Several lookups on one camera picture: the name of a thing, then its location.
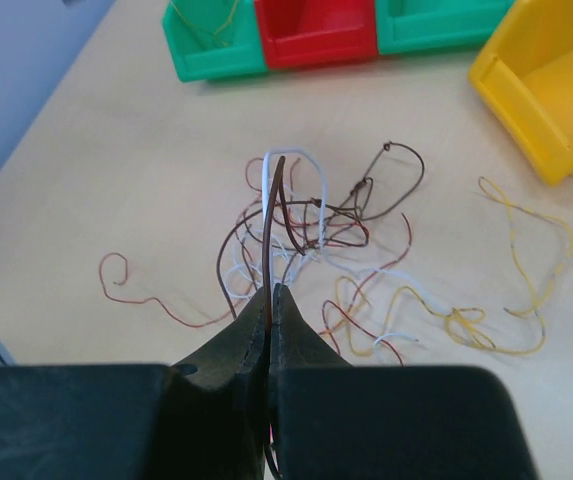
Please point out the right green bin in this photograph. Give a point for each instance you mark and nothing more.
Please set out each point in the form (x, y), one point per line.
(406, 26)

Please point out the left green bin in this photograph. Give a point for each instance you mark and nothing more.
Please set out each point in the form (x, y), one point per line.
(211, 40)

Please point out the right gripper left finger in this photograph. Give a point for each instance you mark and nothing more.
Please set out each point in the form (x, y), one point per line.
(201, 418)

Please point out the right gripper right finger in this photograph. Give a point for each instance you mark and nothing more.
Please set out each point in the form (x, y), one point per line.
(333, 420)

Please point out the yellow bin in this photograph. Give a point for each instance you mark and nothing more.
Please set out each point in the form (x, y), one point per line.
(524, 74)

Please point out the green bin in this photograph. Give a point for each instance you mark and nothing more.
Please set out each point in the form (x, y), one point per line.
(211, 40)
(406, 26)

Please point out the red bin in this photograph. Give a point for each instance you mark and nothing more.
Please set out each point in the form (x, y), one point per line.
(306, 33)

